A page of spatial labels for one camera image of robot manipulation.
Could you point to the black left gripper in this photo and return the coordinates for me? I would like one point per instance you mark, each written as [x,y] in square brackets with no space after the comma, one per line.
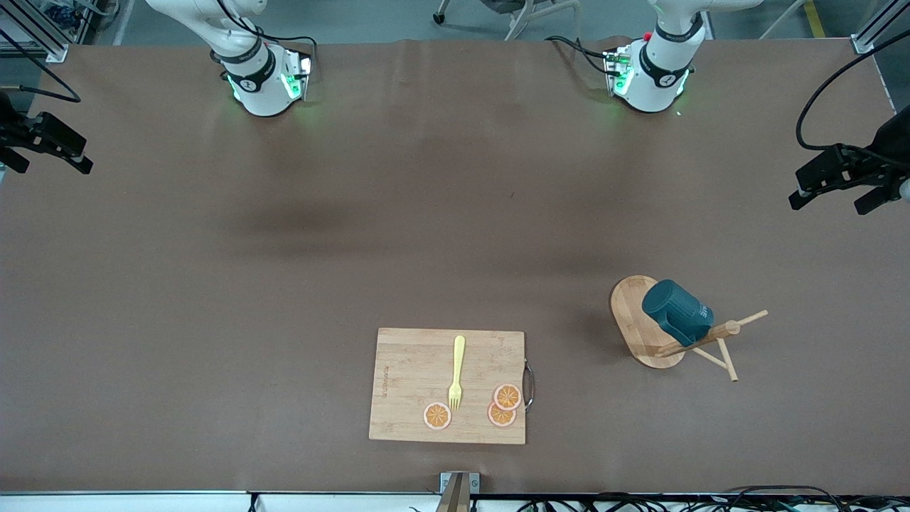
[894,139]

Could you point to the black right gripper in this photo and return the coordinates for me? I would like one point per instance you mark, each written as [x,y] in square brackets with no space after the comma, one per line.
[6,126]

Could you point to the dark teal cup yellow inside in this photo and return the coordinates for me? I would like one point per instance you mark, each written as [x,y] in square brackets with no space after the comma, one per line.
[675,313]

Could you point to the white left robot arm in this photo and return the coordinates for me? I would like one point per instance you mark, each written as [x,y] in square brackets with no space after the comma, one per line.
[661,64]

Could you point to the wooden mug rack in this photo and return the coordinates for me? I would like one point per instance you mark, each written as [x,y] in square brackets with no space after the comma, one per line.
[629,320]

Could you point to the chair base with castors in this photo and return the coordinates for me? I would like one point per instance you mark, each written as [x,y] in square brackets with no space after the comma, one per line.
[522,14]

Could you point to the orange slice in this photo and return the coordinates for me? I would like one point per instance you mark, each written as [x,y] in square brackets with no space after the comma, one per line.
[499,418]
[507,397]
[437,416]

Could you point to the yellow plastic fork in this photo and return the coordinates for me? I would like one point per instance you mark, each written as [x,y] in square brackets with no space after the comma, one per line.
[458,363]

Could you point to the bamboo cutting board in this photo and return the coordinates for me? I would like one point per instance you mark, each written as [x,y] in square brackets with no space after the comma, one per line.
[412,384]

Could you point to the aluminium frame post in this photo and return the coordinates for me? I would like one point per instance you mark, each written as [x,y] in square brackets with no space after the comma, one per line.
[878,28]
[43,39]

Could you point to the white table edge rail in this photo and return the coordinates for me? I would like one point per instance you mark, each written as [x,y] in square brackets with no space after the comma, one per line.
[142,502]

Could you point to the metal table bracket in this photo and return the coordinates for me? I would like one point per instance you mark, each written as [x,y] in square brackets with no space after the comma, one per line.
[458,487]

